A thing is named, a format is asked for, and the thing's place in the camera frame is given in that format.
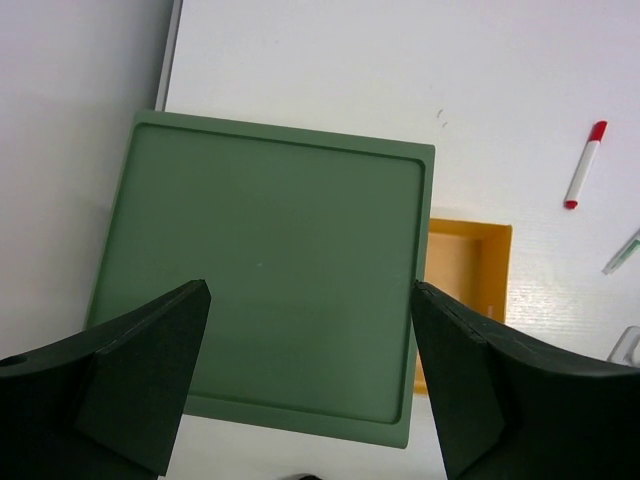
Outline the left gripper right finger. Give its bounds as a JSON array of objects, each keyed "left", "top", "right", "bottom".
[{"left": 410, "top": 282, "right": 639, "bottom": 479}]

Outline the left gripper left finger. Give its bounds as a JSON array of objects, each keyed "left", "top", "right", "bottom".
[{"left": 1, "top": 280, "right": 211, "bottom": 479}]

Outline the yellow bottom drawer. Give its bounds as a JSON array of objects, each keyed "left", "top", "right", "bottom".
[{"left": 413, "top": 217, "right": 514, "bottom": 396}]

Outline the green fineliner pen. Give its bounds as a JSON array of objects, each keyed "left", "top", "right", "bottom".
[{"left": 602, "top": 231, "right": 640, "bottom": 275}]

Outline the red fineliner pen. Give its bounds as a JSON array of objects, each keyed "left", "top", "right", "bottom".
[{"left": 563, "top": 120, "right": 608, "bottom": 210}]

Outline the green top drawer box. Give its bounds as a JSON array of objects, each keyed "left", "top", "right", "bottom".
[{"left": 87, "top": 111, "right": 435, "bottom": 448}]

